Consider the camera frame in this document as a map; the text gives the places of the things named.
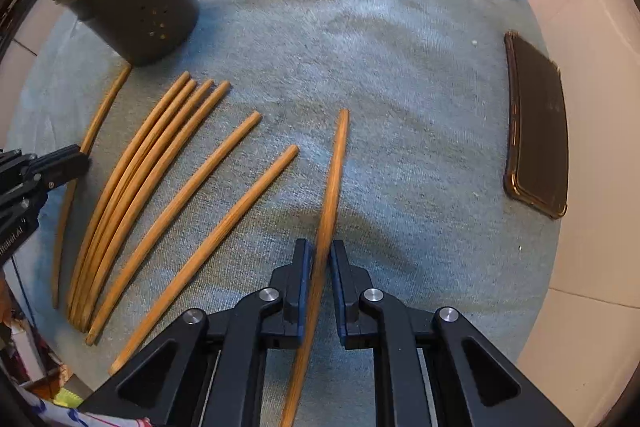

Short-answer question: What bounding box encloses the grey-blue towel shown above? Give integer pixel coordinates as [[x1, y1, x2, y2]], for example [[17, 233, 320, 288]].
[[5, 0, 561, 427]]

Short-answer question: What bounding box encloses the bunch of wooden chopsticks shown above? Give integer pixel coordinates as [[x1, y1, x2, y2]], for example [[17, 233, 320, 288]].
[[66, 71, 300, 375]]

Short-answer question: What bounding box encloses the phone in dark case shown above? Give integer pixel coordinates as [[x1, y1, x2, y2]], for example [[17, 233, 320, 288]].
[[502, 29, 570, 220]]

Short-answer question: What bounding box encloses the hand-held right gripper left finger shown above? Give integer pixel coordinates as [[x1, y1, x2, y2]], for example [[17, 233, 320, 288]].
[[75, 238, 316, 427]]

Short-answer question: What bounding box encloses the long wooden chopstick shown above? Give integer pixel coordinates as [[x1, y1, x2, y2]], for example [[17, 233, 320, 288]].
[[51, 63, 133, 309], [278, 108, 350, 427]]

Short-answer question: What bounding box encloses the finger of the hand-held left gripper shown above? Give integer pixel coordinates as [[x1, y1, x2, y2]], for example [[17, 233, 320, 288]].
[[30, 144, 92, 192]]

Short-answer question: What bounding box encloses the white patterned cloth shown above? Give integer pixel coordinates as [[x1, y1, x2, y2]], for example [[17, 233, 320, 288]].
[[20, 387, 156, 427]]

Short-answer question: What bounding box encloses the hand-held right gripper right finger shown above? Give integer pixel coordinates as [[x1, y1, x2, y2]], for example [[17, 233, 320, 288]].
[[327, 239, 576, 427]]

